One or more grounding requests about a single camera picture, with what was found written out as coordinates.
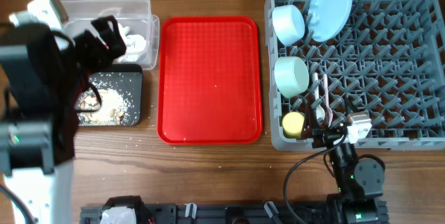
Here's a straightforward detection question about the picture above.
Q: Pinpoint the light blue bowl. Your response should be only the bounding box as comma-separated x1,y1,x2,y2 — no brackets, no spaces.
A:
272,5,305,46

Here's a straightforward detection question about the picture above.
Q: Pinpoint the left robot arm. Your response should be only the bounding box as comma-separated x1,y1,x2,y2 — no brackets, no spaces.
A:
1,0,127,223

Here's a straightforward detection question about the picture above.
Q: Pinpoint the grey dishwasher rack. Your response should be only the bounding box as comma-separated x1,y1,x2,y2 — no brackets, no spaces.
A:
264,0,444,151

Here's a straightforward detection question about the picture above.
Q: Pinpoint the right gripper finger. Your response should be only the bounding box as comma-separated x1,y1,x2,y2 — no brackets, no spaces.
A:
343,96,362,115
301,102,318,139

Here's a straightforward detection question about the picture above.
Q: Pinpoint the yellow plastic cup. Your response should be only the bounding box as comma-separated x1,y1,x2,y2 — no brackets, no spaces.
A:
282,111,305,138

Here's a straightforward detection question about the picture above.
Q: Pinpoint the clear plastic waste bin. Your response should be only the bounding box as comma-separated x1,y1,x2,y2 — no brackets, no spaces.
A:
61,0,159,70

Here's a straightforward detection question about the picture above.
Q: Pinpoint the mint green bowl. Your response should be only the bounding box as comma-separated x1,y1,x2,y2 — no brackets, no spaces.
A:
274,56,309,99

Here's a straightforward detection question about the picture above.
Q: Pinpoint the light blue plate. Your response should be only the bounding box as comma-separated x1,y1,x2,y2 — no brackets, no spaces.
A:
307,0,353,42

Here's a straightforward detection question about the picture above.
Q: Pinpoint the red serving tray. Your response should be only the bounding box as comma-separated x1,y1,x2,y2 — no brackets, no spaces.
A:
156,15,263,145

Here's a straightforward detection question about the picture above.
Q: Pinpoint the white plastic spoon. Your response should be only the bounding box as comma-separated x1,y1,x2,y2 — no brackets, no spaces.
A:
311,72,327,122

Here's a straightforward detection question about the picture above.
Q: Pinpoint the black waste tray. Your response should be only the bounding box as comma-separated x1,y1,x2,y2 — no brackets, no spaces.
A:
77,64,143,127

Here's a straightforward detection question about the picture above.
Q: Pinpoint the white plastic fork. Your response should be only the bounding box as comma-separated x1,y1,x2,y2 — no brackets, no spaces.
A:
323,73,333,127

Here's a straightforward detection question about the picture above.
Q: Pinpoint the food scraps pile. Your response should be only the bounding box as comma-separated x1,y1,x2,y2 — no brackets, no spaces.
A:
77,80,137,126

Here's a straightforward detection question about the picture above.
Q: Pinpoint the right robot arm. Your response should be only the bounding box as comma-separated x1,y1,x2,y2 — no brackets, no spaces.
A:
302,99,389,223

